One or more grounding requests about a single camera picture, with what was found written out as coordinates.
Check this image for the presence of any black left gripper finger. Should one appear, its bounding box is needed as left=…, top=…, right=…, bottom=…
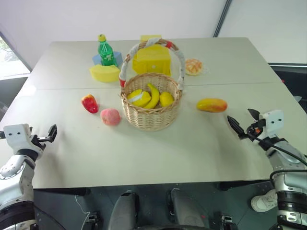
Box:
left=36, top=135, right=54, bottom=144
left=47, top=124, right=58, bottom=139

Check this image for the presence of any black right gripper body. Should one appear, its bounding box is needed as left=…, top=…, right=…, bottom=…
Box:
left=246, top=118, right=267, bottom=142

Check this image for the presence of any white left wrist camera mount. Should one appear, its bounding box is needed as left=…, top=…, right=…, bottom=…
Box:
left=3, top=123, right=44, bottom=154

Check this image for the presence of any yellow lemon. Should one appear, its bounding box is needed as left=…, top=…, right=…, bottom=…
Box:
left=159, top=92, right=175, bottom=108

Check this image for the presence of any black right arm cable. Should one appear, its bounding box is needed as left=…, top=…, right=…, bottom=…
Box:
left=248, top=133, right=307, bottom=184

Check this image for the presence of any wicker basket with wrapped handle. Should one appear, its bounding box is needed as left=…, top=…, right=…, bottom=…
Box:
left=118, top=38, right=187, bottom=132

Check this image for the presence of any white sneaker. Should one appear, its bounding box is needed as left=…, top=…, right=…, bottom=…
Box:
left=250, top=189, right=278, bottom=213

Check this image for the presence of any blue foam block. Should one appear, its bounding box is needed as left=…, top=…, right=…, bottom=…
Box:
left=92, top=50, right=123, bottom=68

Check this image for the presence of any window with greenery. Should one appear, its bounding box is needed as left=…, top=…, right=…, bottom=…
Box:
left=0, top=31, right=32, bottom=81

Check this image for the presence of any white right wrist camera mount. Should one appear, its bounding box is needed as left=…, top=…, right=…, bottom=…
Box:
left=259, top=109, right=285, bottom=140

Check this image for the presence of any black strap buckle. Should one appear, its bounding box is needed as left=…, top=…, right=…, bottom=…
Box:
left=85, top=211, right=99, bottom=225
left=220, top=214, right=234, bottom=226

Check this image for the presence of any yellow red mango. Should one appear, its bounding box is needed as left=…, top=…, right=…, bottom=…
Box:
left=196, top=97, right=228, bottom=113

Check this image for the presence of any thin white cable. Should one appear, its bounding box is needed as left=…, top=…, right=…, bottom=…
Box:
left=75, top=195, right=91, bottom=230

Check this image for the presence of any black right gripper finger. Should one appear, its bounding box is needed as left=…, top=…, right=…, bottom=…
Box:
left=226, top=115, right=248, bottom=140
left=247, top=108, right=261, bottom=120

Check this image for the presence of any dark rounded robot leg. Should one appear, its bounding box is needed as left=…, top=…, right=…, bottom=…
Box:
left=166, top=188, right=213, bottom=230
left=107, top=190, right=140, bottom=230

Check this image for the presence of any yellow half-round foam block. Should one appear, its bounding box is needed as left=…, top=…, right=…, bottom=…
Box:
left=89, top=64, right=121, bottom=83

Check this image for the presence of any red strawberry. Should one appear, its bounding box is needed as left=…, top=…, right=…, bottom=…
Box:
left=81, top=93, right=99, bottom=114

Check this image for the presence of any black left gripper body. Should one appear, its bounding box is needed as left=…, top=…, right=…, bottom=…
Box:
left=30, top=134, right=47, bottom=151

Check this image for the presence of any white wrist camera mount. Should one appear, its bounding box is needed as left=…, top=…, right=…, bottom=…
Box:
left=3, top=123, right=44, bottom=154
left=259, top=109, right=285, bottom=140

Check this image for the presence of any pink peach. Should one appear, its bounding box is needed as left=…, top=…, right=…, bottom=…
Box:
left=100, top=108, right=121, bottom=126

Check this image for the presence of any round crusted bread bun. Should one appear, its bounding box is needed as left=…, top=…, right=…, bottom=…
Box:
left=185, top=58, right=204, bottom=77

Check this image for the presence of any yellow banana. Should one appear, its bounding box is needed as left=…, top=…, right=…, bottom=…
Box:
left=143, top=82, right=161, bottom=109
left=126, top=89, right=152, bottom=108

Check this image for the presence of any small yellow foam block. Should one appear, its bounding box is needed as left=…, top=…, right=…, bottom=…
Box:
left=140, top=34, right=162, bottom=44

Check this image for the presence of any dark slanted pole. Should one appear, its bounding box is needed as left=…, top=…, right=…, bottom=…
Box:
left=213, top=0, right=233, bottom=38

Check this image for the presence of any green soda bottle yellow cap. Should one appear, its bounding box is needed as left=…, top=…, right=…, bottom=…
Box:
left=97, top=34, right=118, bottom=67

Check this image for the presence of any large yellow foam block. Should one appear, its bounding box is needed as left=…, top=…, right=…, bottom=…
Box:
left=132, top=44, right=172, bottom=77

